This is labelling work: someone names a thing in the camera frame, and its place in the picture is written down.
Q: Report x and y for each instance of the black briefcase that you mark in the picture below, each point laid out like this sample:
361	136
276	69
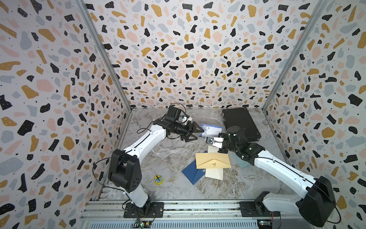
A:
241	117

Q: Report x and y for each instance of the glittery silver tube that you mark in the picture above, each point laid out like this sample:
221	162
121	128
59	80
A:
151	196

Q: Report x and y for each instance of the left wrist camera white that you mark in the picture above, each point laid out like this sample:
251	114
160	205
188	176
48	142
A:
185	118

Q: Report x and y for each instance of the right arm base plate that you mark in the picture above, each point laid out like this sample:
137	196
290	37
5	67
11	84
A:
251	209

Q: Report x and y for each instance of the small circuit board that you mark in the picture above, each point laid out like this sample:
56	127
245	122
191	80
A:
142	224

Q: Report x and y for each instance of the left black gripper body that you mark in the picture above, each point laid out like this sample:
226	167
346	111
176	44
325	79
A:
182	130

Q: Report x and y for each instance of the white letter paper blue border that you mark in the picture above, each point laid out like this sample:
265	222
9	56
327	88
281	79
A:
210	130

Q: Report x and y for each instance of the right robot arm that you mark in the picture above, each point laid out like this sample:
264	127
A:
314	198

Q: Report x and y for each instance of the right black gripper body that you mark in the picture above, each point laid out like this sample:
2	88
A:
227	146

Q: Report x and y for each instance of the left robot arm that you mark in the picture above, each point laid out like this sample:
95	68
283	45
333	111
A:
125	165

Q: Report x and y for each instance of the light teal envelope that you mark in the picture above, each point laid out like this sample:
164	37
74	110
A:
242	164

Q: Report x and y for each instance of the aluminium front rail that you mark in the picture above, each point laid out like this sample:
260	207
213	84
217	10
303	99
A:
187	214

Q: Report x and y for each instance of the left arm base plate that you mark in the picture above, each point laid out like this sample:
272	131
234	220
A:
149	210

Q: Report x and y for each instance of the cream envelope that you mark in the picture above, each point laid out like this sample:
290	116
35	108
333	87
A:
214	173

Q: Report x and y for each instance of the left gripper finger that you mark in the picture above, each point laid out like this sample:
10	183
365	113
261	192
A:
195	128
190	137

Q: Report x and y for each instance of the yellow envelope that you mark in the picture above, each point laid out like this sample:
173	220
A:
212	161

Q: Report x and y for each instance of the small yellow round sticker toy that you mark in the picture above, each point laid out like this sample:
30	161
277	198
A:
158	179

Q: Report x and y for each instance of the dark blue envelope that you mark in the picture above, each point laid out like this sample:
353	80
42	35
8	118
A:
192	173

